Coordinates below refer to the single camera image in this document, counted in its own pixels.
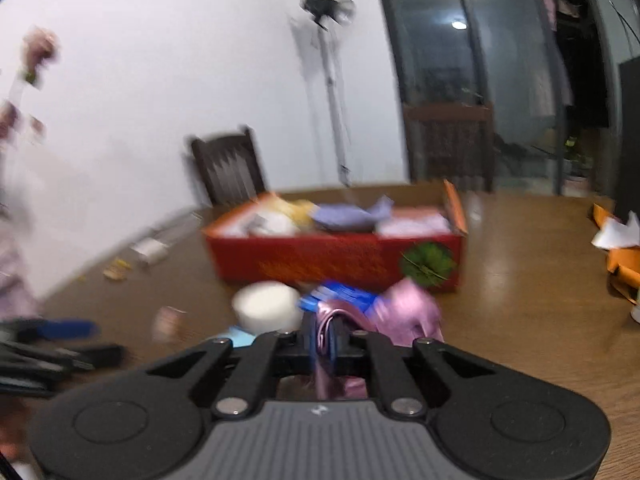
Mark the pink satin cloth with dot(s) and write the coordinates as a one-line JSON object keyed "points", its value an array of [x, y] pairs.
{"points": [[410, 310]]}

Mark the black studio light on stand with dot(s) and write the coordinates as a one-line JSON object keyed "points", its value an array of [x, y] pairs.
{"points": [[327, 7]]}

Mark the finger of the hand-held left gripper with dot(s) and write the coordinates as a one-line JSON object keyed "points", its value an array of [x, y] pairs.
{"points": [[67, 329], [95, 355]]}

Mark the orange wrapper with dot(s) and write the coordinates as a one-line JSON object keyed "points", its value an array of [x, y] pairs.
{"points": [[622, 265]]}

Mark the blue white striped cloth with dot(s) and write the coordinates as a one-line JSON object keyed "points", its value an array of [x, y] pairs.
{"points": [[345, 297]]}

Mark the purple burlap pouch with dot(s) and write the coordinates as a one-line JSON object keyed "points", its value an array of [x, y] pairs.
{"points": [[345, 215]]}

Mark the hanging pink garment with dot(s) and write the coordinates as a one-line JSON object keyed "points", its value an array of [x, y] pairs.
{"points": [[547, 2]]}

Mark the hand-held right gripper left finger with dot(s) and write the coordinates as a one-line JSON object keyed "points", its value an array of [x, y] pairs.
{"points": [[314, 340]]}

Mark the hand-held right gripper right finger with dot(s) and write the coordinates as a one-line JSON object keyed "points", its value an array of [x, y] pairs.
{"points": [[360, 347]]}

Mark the cream fluffy puff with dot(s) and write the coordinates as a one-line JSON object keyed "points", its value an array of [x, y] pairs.
{"points": [[300, 210]]}

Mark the white crumpled paper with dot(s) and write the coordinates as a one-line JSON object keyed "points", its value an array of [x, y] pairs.
{"points": [[617, 232]]}

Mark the small green plant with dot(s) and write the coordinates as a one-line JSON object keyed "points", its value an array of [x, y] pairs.
{"points": [[575, 160]]}

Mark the dark wooden chair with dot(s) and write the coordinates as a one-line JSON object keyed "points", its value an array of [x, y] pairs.
{"points": [[230, 170], [450, 145]]}

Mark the black framed sliding glass door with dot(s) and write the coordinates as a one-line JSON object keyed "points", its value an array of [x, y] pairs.
{"points": [[435, 60]]}

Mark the white charger block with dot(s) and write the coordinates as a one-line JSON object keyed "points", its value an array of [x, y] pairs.
{"points": [[150, 251]]}

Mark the red cardboard box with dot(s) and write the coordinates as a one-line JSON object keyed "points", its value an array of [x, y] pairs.
{"points": [[325, 260]]}

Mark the white wedge sponge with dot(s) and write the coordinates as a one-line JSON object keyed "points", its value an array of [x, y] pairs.
{"points": [[267, 307]]}

